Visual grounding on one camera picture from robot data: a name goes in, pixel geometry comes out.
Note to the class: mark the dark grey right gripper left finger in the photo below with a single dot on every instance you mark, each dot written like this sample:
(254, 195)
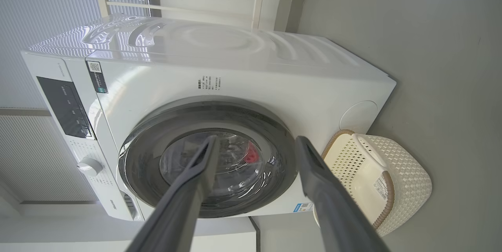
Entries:
(184, 205)

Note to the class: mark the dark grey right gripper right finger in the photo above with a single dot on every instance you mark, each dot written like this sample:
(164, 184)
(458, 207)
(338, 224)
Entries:
(333, 209)

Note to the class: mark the black round washer door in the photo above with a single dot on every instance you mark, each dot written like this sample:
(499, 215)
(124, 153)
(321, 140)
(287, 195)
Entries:
(149, 146)

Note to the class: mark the red and white garment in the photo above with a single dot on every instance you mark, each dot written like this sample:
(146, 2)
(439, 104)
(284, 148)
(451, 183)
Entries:
(253, 154)

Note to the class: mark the white printed barcode label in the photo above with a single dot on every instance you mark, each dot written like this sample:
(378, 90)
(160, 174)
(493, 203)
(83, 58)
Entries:
(381, 188)

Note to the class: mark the cream perforated laundry basket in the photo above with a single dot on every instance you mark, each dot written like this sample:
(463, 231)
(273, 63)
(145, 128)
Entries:
(408, 173)

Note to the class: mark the white washing machine body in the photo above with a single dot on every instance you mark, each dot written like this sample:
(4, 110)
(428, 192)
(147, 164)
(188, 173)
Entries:
(274, 79)

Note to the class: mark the blue energy label sticker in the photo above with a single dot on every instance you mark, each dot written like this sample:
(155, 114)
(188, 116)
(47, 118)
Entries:
(302, 207)

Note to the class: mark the white detergent drawer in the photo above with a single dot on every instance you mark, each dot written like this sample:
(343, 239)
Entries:
(129, 205)

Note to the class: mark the round drain filter cover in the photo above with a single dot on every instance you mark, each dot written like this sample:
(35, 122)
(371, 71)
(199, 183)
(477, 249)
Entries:
(359, 116)

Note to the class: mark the white control knob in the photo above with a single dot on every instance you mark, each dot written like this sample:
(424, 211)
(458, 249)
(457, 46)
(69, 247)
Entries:
(89, 167)

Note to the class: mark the printed text notice label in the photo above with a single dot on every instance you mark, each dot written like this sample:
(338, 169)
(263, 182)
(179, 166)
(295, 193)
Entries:
(208, 82)

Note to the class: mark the black control display panel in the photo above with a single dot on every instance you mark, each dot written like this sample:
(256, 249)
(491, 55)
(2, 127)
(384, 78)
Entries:
(66, 106)

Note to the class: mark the black QR code sticker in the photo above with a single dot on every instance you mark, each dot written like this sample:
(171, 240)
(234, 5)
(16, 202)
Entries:
(97, 76)

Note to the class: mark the white pleated window blind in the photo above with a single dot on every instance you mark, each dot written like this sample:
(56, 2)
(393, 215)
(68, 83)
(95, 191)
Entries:
(31, 157)
(39, 16)

